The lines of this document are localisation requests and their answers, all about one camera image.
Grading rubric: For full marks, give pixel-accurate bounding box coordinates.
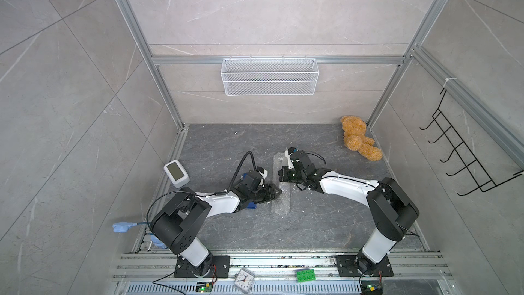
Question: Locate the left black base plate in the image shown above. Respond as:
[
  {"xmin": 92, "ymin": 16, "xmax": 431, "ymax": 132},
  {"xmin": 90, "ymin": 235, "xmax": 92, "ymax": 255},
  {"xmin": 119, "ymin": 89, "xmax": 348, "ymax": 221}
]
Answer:
[{"xmin": 174, "ymin": 254, "xmax": 231, "ymax": 278}]

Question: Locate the white digital clock display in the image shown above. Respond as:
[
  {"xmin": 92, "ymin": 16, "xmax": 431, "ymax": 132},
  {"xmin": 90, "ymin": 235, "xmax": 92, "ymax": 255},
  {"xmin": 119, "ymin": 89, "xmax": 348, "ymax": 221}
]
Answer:
[{"xmin": 163, "ymin": 160, "xmax": 190, "ymax": 188}]

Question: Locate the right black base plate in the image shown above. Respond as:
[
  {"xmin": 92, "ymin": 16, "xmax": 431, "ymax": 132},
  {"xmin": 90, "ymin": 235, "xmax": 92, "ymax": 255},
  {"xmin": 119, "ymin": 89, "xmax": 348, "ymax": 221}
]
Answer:
[{"xmin": 334, "ymin": 255, "xmax": 394, "ymax": 277}]

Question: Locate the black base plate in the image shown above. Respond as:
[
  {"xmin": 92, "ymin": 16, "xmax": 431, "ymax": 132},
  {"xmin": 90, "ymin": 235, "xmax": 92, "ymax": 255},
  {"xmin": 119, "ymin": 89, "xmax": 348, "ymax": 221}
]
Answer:
[
  {"xmin": 174, "ymin": 254, "xmax": 231, "ymax": 278},
  {"xmin": 334, "ymin": 255, "xmax": 394, "ymax": 277}
]

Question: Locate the white wire mesh basket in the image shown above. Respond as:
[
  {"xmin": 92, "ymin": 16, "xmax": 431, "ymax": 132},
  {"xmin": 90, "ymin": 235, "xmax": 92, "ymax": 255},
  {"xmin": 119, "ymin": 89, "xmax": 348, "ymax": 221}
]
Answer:
[{"xmin": 221, "ymin": 58, "xmax": 319, "ymax": 96}]

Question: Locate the black wall hook rack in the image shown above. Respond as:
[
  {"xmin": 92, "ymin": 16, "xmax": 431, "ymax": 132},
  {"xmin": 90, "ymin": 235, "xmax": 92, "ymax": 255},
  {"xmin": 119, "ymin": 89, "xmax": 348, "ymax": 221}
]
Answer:
[{"xmin": 419, "ymin": 90, "xmax": 523, "ymax": 197}]

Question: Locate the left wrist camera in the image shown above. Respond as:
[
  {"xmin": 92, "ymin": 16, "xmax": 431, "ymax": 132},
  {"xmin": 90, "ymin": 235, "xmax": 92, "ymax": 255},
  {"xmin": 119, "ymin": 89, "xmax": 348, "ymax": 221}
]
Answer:
[{"xmin": 256, "ymin": 167, "xmax": 268, "ymax": 180}]

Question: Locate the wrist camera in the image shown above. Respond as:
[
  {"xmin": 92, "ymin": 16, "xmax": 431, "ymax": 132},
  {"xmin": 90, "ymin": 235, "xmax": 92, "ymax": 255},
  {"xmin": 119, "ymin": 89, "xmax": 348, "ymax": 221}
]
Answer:
[
  {"xmin": 256, "ymin": 167, "xmax": 268, "ymax": 180},
  {"xmin": 285, "ymin": 147, "xmax": 296, "ymax": 169}
]

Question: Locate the green toy brick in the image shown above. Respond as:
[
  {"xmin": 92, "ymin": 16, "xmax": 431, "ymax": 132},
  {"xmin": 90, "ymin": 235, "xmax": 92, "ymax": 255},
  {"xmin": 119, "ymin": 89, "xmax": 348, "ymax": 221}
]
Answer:
[{"xmin": 296, "ymin": 269, "xmax": 317, "ymax": 284}]

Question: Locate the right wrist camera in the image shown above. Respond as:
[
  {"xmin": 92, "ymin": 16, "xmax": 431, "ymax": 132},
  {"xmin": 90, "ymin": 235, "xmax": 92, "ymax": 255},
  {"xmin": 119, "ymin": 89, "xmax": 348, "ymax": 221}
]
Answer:
[{"xmin": 285, "ymin": 147, "xmax": 296, "ymax": 169}]

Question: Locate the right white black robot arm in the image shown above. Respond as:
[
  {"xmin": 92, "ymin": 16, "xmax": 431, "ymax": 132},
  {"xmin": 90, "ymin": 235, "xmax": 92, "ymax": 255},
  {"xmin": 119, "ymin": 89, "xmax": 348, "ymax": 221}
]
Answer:
[{"xmin": 278, "ymin": 147, "xmax": 420, "ymax": 276}]

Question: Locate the small white analog clock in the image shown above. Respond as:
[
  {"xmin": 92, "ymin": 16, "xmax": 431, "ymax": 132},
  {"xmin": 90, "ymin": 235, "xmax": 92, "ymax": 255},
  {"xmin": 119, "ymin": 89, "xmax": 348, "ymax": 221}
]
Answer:
[{"xmin": 233, "ymin": 268, "xmax": 255, "ymax": 294}]

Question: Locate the brown teddy bear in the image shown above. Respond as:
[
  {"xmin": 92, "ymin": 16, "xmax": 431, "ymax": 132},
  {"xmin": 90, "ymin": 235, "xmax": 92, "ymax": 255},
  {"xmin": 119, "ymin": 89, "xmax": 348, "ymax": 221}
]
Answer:
[{"xmin": 341, "ymin": 116, "xmax": 383, "ymax": 161}]

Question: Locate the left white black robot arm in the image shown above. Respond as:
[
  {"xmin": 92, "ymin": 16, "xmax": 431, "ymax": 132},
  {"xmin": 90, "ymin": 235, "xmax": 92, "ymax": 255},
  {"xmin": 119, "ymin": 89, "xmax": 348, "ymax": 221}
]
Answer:
[{"xmin": 146, "ymin": 151, "xmax": 282, "ymax": 276}]

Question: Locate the blue tape dispenser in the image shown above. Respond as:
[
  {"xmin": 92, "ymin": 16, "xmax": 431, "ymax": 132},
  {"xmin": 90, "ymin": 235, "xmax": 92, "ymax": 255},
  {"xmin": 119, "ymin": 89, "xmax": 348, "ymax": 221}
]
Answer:
[{"xmin": 241, "ymin": 170, "xmax": 260, "ymax": 209}]

